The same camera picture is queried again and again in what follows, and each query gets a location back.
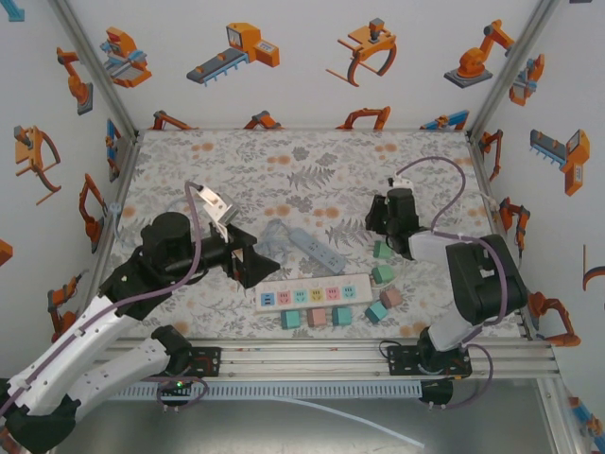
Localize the aluminium corner post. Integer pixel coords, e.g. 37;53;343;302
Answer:
48;0;141;141
465;0;563;141

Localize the aluminium frame leg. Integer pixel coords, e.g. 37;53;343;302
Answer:
536;377;585;454

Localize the aluminium side rail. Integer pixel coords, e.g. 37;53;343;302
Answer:
465;131;538;341
78;131;143;341

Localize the grey slotted cable duct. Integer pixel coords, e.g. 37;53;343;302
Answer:
115;380;424;403

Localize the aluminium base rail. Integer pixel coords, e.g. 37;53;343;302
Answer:
101;338;557;379

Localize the blue-grey power strip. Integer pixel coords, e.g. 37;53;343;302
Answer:
285;228;349;276

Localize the white plastic tube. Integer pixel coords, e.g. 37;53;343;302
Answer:
264;395;426;449

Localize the black base bracket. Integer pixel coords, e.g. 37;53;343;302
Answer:
157;376;193;412
419;380;455;410

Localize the white multi-colour socket power strip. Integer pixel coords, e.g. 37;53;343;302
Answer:
254;272;374;314

